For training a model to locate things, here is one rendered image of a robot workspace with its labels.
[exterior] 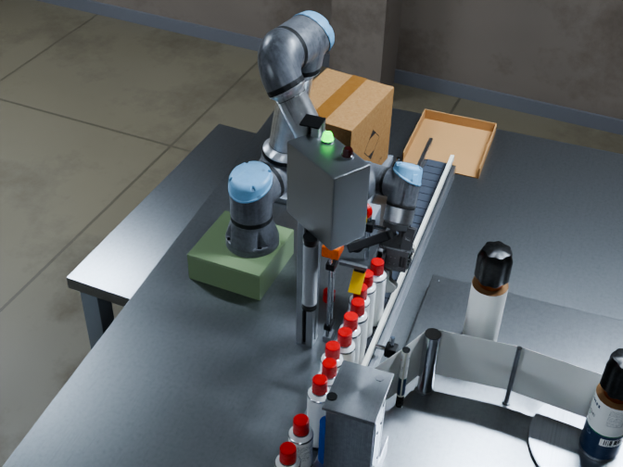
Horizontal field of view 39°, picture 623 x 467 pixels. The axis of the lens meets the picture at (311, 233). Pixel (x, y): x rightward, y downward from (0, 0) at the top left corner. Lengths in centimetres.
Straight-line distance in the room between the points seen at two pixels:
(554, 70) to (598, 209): 205
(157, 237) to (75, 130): 219
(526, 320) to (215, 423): 85
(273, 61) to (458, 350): 80
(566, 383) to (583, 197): 100
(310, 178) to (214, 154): 119
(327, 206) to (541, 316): 81
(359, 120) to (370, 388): 106
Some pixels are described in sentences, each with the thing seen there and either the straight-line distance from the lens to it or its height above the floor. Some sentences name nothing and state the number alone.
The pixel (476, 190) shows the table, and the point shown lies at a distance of 290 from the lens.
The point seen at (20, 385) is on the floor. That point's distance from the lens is 347.
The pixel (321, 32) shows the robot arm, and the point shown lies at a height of 153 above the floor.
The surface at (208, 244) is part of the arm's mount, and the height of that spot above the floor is 92.
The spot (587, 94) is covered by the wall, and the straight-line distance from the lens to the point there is 492.
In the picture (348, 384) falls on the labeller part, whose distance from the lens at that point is 181.
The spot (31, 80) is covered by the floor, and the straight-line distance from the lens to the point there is 531.
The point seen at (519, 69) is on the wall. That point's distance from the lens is 493.
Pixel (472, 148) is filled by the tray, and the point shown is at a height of 83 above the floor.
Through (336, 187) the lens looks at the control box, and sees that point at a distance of 179.
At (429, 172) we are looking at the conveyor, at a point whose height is 88.
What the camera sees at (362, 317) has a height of 105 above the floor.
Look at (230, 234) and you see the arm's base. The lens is 246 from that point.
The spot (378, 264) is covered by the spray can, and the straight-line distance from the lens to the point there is 217.
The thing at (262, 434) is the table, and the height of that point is 83.
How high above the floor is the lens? 250
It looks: 39 degrees down
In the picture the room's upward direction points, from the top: 2 degrees clockwise
